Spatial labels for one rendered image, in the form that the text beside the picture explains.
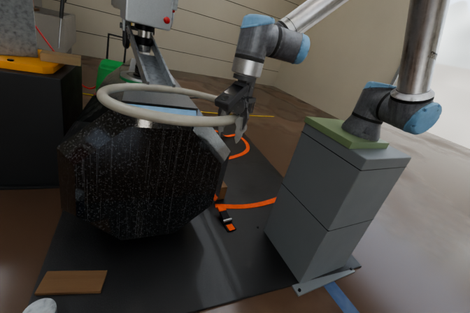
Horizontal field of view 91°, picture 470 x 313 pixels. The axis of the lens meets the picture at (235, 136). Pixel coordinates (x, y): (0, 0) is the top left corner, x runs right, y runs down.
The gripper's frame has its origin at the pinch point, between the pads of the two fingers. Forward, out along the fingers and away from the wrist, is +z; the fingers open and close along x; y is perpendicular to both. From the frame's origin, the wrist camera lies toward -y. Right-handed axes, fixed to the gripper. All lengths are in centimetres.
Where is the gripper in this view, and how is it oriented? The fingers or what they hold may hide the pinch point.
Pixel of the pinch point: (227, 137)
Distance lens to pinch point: 74.8
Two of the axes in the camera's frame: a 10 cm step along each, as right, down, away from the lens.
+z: -2.3, 9.2, 3.2
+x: -8.6, -3.4, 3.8
